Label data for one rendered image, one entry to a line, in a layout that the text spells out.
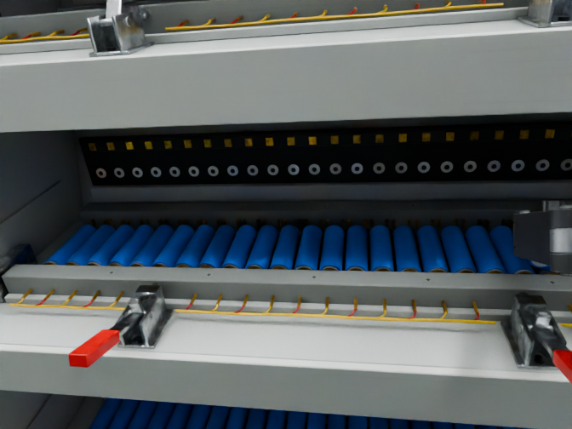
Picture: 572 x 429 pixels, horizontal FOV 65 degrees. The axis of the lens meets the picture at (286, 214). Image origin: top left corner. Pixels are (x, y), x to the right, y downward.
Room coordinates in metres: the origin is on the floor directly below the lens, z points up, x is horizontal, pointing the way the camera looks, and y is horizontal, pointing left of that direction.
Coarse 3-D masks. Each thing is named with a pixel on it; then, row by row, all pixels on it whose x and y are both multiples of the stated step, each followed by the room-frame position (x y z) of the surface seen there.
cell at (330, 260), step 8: (328, 232) 0.39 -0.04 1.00; (336, 232) 0.39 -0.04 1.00; (328, 240) 0.38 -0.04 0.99; (336, 240) 0.38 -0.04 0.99; (328, 248) 0.37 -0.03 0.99; (336, 248) 0.37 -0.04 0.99; (328, 256) 0.35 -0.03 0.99; (336, 256) 0.36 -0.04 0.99; (320, 264) 0.35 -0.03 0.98; (328, 264) 0.34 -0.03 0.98; (336, 264) 0.35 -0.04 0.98
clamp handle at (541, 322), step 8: (536, 312) 0.26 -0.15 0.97; (536, 320) 0.26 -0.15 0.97; (544, 320) 0.26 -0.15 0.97; (536, 328) 0.26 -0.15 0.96; (544, 328) 0.26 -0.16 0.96; (536, 336) 0.25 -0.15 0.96; (544, 336) 0.25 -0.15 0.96; (552, 336) 0.25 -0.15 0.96; (544, 344) 0.24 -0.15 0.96; (552, 344) 0.24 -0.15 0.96; (560, 344) 0.24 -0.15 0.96; (552, 352) 0.23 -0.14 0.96; (560, 352) 0.22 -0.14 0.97; (568, 352) 0.22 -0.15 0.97; (560, 360) 0.22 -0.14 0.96; (568, 360) 0.22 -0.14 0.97; (560, 368) 0.22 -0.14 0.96; (568, 368) 0.21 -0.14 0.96; (568, 376) 0.21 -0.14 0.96
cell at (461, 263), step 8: (448, 232) 0.38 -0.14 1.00; (456, 232) 0.37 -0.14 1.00; (448, 240) 0.37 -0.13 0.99; (456, 240) 0.36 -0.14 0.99; (464, 240) 0.37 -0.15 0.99; (448, 248) 0.36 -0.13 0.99; (456, 248) 0.35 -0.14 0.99; (464, 248) 0.35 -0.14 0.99; (448, 256) 0.35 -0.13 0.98; (456, 256) 0.34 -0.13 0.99; (464, 256) 0.34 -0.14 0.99; (456, 264) 0.33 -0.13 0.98; (464, 264) 0.33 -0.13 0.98; (472, 264) 0.33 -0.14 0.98; (456, 272) 0.33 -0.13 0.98
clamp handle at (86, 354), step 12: (132, 312) 0.31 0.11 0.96; (120, 324) 0.28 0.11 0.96; (132, 324) 0.29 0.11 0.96; (96, 336) 0.26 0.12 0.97; (108, 336) 0.26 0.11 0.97; (84, 348) 0.24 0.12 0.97; (96, 348) 0.25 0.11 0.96; (108, 348) 0.26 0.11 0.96; (72, 360) 0.24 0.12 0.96; (84, 360) 0.24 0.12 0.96
